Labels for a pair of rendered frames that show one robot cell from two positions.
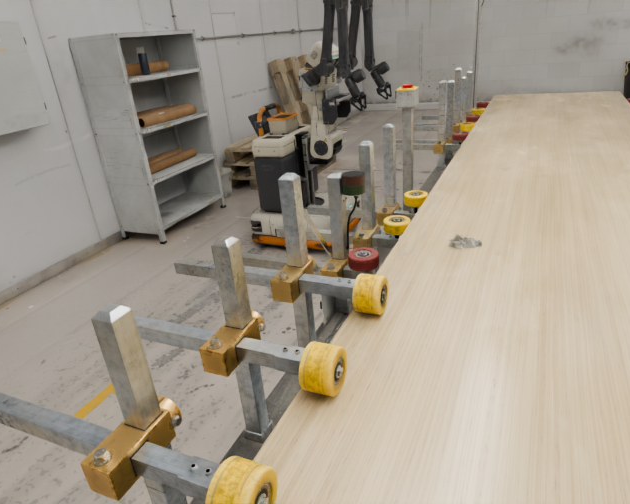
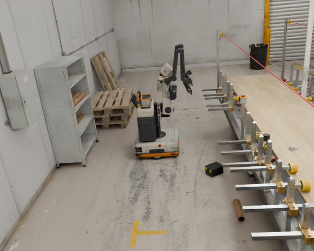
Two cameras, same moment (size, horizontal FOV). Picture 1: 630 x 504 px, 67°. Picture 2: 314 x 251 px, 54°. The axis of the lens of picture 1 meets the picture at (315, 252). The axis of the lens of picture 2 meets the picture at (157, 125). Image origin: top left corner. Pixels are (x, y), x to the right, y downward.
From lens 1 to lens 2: 1.98 m
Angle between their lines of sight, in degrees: 19
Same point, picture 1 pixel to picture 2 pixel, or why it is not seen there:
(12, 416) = (259, 208)
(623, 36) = (244, 32)
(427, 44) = (153, 37)
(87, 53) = (46, 75)
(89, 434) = (281, 206)
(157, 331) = (259, 186)
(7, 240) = (25, 179)
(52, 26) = (28, 63)
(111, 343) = (293, 184)
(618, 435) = not seen: outside the picture
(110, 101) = (58, 97)
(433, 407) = not seen: outside the picture
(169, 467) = not seen: hidden behind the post
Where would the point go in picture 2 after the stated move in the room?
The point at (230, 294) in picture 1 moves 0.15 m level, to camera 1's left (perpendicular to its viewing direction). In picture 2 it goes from (279, 173) to (263, 179)
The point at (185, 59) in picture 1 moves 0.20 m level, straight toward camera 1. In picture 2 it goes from (76, 68) to (80, 70)
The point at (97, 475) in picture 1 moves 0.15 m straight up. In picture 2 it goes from (294, 210) to (296, 190)
